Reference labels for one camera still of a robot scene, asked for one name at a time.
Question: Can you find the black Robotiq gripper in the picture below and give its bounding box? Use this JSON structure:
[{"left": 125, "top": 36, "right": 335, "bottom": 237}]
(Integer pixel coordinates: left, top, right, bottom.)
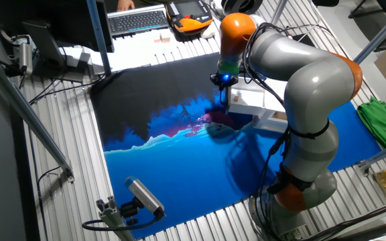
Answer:
[{"left": 209, "top": 73, "right": 240, "bottom": 92}]

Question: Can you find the person's hand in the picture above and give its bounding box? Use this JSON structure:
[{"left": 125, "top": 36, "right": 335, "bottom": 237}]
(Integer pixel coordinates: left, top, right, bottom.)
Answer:
[{"left": 117, "top": 0, "right": 135, "bottom": 12}]

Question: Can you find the white plastic object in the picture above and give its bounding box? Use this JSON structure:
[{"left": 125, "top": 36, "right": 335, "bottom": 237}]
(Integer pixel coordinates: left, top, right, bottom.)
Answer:
[{"left": 201, "top": 25, "right": 216, "bottom": 39}]

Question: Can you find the orange black teach pendant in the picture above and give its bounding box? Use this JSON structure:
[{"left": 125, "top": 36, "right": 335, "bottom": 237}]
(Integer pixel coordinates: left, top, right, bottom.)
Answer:
[{"left": 165, "top": 0, "right": 214, "bottom": 34}]

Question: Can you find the black round spool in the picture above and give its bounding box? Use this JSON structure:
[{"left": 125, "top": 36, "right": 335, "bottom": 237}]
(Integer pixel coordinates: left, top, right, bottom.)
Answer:
[{"left": 221, "top": 0, "right": 264, "bottom": 16}]

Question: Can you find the white paper sheet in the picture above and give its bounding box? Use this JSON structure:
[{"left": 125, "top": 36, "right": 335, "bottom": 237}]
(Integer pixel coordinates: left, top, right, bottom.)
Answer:
[{"left": 62, "top": 33, "right": 167, "bottom": 73}]

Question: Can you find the blue landscape printed mat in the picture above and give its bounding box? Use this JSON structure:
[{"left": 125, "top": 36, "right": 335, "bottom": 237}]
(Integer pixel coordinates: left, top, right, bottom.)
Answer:
[{"left": 90, "top": 48, "right": 381, "bottom": 239}]

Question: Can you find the black computer keyboard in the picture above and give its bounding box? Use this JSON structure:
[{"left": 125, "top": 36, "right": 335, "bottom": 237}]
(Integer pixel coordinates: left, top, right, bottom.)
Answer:
[{"left": 107, "top": 5, "right": 170, "bottom": 37}]

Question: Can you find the green cloth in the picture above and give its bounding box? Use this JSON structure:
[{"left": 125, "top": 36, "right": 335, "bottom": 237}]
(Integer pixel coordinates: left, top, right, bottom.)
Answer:
[{"left": 356, "top": 96, "right": 386, "bottom": 165}]

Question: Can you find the long aluminium beam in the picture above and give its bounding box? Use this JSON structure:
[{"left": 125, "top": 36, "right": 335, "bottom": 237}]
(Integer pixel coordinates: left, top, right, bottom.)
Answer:
[
  {"left": 0, "top": 46, "right": 76, "bottom": 183},
  {"left": 357, "top": 137, "right": 386, "bottom": 170},
  {"left": 353, "top": 1, "right": 386, "bottom": 64}
]

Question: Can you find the grey monitor stand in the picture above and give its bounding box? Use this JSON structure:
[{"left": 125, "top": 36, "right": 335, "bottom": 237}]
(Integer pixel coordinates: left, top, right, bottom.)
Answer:
[{"left": 21, "top": 19, "right": 86, "bottom": 84}]

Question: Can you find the black computer monitor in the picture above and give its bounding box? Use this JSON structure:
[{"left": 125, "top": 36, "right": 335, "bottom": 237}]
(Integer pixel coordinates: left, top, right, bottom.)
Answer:
[{"left": 0, "top": 0, "right": 115, "bottom": 54}]

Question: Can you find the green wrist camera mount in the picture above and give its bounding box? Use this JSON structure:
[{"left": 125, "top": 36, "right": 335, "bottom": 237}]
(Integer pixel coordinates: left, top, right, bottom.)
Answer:
[{"left": 218, "top": 61, "right": 241, "bottom": 76}]

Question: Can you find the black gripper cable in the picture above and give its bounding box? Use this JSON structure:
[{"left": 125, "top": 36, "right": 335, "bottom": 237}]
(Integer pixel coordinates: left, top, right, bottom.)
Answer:
[{"left": 243, "top": 22, "right": 290, "bottom": 108}]

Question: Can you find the white cabinet frame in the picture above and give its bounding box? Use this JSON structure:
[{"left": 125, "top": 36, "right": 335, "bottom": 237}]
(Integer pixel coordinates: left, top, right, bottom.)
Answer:
[{"left": 238, "top": 76, "right": 290, "bottom": 134}]

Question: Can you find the black robot base cable bundle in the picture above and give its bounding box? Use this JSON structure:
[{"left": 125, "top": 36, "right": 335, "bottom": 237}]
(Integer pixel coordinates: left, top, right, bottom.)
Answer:
[{"left": 255, "top": 130, "right": 291, "bottom": 241}]

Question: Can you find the aluminium frame post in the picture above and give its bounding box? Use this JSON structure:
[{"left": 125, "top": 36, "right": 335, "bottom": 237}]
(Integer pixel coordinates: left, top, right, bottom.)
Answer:
[
  {"left": 270, "top": 0, "right": 290, "bottom": 26},
  {"left": 85, "top": 0, "right": 113, "bottom": 76}
]

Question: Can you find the black velcro strap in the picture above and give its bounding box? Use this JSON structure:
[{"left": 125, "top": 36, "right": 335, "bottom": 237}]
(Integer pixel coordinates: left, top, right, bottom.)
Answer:
[
  {"left": 266, "top": 165, "right": 314, "bottom": 195},
  {"left": 286, "top": 119, "right": 330, "bottom": 141}
]

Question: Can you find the grey camera with blue end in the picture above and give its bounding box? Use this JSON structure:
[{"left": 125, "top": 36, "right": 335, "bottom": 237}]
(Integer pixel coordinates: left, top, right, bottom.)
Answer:
[{"left": 124, "top": 175, "right": 167, "bottom": 219}]

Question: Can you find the black monitor cable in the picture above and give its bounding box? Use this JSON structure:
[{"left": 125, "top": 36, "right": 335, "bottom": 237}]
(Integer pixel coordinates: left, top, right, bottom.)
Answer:
[{"left": 28, "top": 73, "right": 107, "bottom": 105}]

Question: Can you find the short aluminium extrusion bracket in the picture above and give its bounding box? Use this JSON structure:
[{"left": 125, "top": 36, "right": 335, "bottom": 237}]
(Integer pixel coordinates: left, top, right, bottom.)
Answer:
[{"left": 95, "top": 195, "right": 136, "bottom": 241}]

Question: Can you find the black camera cable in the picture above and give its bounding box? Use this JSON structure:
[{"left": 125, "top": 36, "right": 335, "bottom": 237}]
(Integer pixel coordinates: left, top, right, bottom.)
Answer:
[{"left": 80, "top": 214, "right": 162, "bottom": 232}]

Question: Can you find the grey mounted camera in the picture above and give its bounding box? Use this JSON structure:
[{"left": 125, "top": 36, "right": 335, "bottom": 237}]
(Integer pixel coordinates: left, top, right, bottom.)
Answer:
[{"left": 11, "top": 34, "right": 36, "bottom": 76}]

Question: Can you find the black floor cable hose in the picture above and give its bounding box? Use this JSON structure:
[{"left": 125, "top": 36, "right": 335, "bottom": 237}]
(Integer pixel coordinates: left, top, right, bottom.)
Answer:
[{"left": 300, "top": 197, "right": 386, "bottom": 241}]

